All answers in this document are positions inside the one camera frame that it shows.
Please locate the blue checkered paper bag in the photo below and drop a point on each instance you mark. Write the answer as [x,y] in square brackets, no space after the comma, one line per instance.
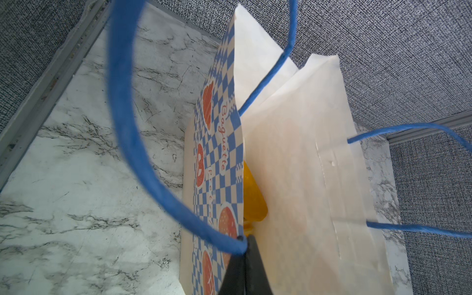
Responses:
[294,129]

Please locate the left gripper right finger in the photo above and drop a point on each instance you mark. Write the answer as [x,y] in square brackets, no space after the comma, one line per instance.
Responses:
[256,280]

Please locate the long brown baguette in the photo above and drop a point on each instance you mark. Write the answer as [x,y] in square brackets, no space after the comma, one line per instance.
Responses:
[254,206]

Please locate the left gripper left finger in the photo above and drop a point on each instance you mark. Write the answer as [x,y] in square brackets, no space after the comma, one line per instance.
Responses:
[234,279]

